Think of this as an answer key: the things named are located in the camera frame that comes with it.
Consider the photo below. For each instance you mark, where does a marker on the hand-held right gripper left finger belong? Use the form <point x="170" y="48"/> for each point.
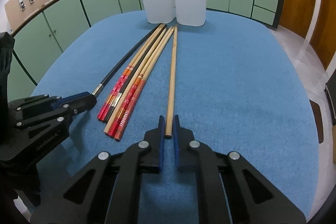
<point x="161" y="140"/>

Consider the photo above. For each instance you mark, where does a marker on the black chopstick with silver band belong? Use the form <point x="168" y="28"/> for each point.
<point x="117" y="99"/>
<point x="123" y="58"/>

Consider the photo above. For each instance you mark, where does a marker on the cardboard box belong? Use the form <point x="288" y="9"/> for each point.
<point x="333" y="134"/>
<point x="15" y="11"/>

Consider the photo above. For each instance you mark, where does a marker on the plain wooden chopstick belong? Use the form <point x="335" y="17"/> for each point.
<point x="110" y="124"/>
<point x="172" y="82"/>

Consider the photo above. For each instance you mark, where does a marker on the wooden door in frame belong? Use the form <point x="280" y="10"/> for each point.
<point x="328" y="29"/>

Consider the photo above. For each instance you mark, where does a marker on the person's left hand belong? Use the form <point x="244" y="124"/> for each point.
<point x="23" y="176"/>

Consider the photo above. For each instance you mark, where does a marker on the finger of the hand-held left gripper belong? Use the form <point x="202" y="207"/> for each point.
<point x="84" y="104"/>
<point x="73" y="98"/>

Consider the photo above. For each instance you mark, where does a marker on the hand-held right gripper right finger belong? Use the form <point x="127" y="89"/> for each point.
<point x="176" y="142"/>

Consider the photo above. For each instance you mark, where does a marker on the blue table mat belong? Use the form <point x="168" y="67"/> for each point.
<point x="236" y="82"/>

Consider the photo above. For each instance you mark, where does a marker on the red patterned wooden chopstick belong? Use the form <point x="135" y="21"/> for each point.
<point x="124" y="124"/>
<point x="105" y="107"/>
<point x="117" y="123"/>
<point x="123" y="83"/>

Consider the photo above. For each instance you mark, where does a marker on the black glass cabinet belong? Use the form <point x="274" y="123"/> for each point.
<point x="331" y="98"/>

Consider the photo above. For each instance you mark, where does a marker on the green cabinet drawer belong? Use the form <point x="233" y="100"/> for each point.
<point x="263" y="15"/>
<point x="265" y="2"/>

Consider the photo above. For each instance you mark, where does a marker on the green lower kitchen cabinets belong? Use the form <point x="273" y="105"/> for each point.
<point x="105" y="1"/>

